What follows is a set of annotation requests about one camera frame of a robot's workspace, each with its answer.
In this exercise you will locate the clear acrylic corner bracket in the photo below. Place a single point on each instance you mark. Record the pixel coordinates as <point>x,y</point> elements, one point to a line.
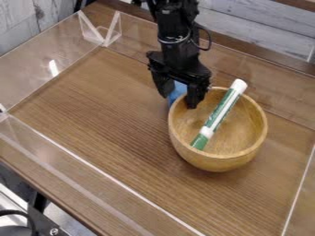
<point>100,35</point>

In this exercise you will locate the brown wooden bowl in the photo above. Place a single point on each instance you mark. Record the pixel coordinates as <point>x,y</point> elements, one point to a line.
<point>238,138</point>

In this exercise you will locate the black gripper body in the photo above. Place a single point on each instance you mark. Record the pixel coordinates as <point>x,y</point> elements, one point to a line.
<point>178,59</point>

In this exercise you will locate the black metal table frame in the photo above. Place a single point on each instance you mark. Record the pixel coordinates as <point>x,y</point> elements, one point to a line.
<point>38,225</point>

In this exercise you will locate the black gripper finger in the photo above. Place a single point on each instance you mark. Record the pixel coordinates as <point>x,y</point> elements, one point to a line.
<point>164,83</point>
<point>196,91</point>

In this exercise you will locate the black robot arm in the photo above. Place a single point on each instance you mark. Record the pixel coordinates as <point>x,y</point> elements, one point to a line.
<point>175,17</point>

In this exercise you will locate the blue rectangular block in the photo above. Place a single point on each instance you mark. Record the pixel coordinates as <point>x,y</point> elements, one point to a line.
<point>179,90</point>

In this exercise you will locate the green white Expo marker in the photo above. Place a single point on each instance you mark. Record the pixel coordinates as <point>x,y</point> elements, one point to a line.
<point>219,113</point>

